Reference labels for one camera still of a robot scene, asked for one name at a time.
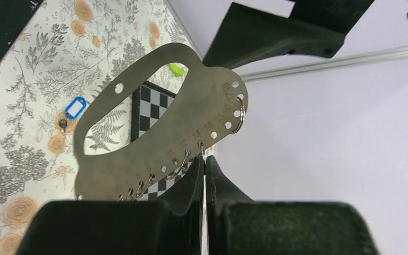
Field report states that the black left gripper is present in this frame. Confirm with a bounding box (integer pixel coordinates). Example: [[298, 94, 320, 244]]
[[202, 0, 408, 70]]

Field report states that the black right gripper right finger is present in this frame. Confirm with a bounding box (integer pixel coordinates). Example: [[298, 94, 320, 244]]
[[206, 156, 379, 254]]

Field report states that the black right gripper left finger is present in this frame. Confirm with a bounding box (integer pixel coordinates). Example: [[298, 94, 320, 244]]
[[16, 156, 205, 254]]

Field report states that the blue capped key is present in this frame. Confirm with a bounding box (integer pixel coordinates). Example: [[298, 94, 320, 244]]
[[65, 97, 87, 120]]

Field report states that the green arch toy block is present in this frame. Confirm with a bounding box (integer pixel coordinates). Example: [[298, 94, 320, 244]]
[[167, 63, 187, 78]]

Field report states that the black grey chessboard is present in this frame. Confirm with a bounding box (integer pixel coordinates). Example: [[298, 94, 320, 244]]
[[130, 81, 186, 201]]

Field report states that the floral table mat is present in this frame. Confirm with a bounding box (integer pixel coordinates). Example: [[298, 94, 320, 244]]
[[0, 1, 189, 254]]

